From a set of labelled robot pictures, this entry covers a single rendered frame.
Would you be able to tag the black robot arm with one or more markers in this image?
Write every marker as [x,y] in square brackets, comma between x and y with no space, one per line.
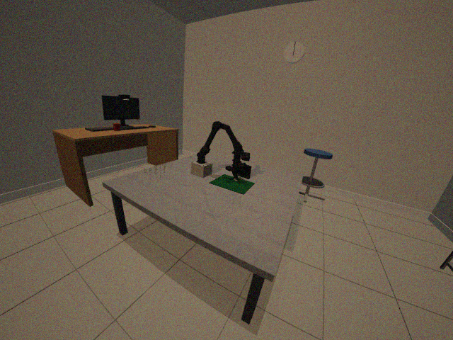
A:
[238,150]

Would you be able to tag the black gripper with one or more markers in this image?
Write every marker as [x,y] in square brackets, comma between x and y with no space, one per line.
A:
[233,168]

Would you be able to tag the green circuit board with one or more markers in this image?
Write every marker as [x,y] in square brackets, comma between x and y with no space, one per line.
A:
[237,185]

